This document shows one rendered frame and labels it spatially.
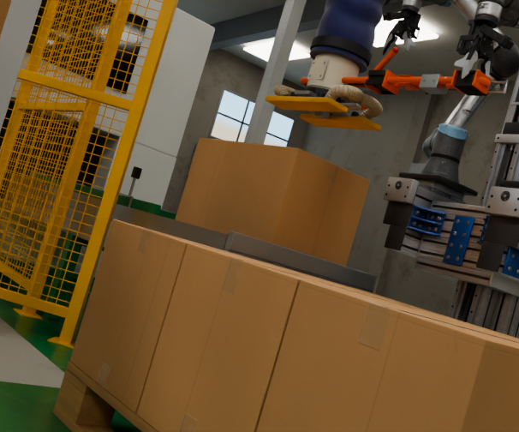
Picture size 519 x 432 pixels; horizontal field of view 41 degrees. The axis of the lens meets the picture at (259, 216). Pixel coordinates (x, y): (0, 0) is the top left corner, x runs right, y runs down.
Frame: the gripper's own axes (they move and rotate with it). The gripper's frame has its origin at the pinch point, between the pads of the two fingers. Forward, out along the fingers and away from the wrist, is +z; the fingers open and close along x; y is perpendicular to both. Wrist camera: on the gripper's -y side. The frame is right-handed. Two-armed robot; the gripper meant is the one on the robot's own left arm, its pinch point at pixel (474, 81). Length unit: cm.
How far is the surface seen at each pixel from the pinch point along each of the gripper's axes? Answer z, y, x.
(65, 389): 118, 39, 80
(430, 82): 1.6, 13.3, 3.7
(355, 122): 13.3, 48.0, -3.9
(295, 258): 66, 46, 7
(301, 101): 13, 57, 16
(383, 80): 1.1, 32.1, 4.9
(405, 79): 0.4, 23.6, 3.9
